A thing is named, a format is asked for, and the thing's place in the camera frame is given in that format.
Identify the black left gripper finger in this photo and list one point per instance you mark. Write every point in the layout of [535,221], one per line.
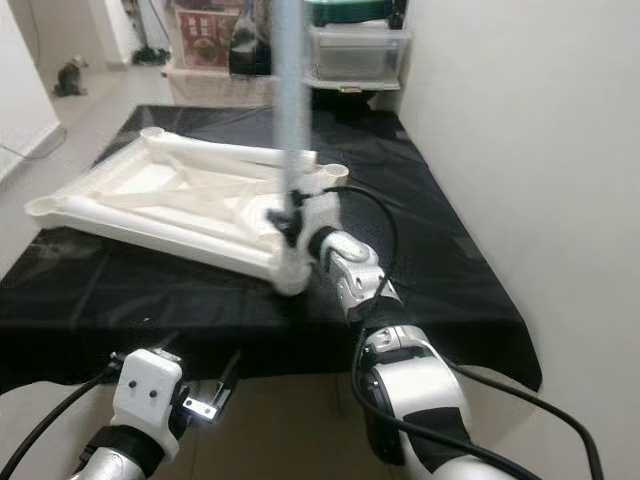
[168,343]
[229,380]

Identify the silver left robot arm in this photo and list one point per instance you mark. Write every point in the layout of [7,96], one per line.
[120,455]

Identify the black tablecloth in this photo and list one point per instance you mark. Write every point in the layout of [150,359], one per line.
[140,290]

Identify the black wok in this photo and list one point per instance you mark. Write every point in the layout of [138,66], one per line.
[370,100]

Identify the beige cloth covered bench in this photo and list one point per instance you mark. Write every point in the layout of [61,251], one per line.
[220,85]

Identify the clear plastic storage box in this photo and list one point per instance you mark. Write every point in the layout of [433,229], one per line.
[360,55]

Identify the red printed cardboard box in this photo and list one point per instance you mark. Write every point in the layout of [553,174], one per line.
[208,38]

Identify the green pot lid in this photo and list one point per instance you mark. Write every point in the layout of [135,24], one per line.
[355,12]

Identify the mop with dark head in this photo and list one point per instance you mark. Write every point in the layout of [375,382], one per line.
[152,55]

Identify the grey cat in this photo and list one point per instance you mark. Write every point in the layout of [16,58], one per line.
[71,78]

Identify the speckled grey right wrist camera mount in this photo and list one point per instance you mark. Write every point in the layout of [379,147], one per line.
[322,210]

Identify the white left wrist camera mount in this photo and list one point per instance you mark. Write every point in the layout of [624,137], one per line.
[150,385]

